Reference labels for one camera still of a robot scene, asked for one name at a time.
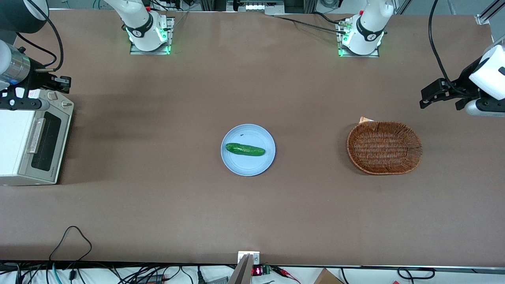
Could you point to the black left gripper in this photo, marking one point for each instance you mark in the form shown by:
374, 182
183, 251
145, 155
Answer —
464, 81

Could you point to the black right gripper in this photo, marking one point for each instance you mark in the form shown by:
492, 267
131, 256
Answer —
38, 80

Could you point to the toaster oven glass door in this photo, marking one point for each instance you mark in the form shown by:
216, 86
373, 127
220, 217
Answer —
47, 138

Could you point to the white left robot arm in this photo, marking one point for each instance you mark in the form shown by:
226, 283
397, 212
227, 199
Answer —
369, 23

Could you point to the round oven knob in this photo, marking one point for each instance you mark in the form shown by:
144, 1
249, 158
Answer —
52, 95
67, 104

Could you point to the white toaster oven body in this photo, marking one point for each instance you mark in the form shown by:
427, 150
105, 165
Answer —
10, 138

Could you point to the brown wicker oval basket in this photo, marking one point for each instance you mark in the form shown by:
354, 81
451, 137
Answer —
384, 148

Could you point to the small beige paper tag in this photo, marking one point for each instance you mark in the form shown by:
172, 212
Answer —
365, 119

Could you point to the green cucumber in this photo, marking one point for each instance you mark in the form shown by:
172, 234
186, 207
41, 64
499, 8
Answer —
244, 150

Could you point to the light blue round plate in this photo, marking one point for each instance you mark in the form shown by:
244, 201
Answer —
248, 165

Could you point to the brown cardboard box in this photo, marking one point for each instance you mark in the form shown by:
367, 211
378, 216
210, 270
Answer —
327, 278

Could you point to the black power adapter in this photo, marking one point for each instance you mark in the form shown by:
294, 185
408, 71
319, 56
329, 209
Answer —
150, 279

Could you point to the red alligator clip leads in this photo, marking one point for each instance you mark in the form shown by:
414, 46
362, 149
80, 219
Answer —
286, 272

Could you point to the red digit voltage display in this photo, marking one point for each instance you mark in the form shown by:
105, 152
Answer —
257, 271

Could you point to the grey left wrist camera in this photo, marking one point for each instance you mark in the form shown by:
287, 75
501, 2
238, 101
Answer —
485, 107

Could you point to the silver aluminium extrusion rail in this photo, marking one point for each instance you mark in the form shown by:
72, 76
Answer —
487, 14

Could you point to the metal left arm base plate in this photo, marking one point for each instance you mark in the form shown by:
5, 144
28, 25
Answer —
340, 49

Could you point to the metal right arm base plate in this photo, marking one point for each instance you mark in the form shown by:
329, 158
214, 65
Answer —
172, 35

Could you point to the aluminium frame with light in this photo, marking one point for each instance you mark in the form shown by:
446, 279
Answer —
256, 6

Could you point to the silver camera mount bracket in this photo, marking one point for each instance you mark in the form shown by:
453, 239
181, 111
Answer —
256, 258

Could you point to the grey aluminium mount bar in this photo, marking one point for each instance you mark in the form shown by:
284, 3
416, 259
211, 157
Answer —
241, 272

